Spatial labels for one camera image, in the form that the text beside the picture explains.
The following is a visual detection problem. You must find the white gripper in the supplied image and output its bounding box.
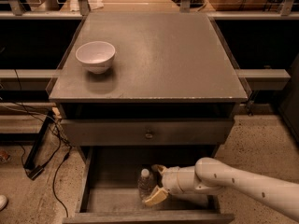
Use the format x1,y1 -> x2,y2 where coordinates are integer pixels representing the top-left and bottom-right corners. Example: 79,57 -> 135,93
143,164 -> 183,206

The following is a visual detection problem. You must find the clear plastic water bottle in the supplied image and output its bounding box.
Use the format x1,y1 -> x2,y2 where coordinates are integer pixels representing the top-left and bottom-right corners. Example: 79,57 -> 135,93
137,168 -> 156,200

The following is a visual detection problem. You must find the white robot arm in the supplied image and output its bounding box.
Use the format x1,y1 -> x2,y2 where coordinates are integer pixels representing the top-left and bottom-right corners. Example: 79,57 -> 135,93
138,158 -> 299,221

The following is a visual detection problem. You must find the open middle drawer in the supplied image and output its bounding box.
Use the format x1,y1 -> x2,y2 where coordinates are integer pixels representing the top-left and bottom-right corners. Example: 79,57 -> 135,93
63,146 -> 235,224

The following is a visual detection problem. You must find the closed top drawer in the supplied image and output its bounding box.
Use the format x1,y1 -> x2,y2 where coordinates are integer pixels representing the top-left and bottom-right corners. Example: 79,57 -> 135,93
62,119 -> 235,147

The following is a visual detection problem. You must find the grey wooden drawer cabinet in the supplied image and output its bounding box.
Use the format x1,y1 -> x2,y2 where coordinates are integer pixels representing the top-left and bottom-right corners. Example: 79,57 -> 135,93
46,12 -> 252,224

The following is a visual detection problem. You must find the black metal stand leg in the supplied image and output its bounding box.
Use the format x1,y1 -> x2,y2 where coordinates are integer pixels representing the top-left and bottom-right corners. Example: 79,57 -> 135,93
23,111 -> 53,170

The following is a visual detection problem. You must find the white ceramic bowl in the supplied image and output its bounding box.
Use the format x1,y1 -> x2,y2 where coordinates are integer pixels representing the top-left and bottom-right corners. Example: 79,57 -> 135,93
76,41 -> 116,74

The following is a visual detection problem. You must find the white shoe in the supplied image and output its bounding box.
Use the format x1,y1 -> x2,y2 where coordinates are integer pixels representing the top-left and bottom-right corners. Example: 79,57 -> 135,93
0,195 -> 8,211

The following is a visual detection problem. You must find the white paper sheet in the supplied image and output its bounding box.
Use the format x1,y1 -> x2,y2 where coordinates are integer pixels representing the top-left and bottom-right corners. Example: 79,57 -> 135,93
69,0 -> 104,11

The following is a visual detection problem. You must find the black floor cable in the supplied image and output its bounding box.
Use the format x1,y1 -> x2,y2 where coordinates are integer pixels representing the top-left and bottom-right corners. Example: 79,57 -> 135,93
0,96 -> 73,218

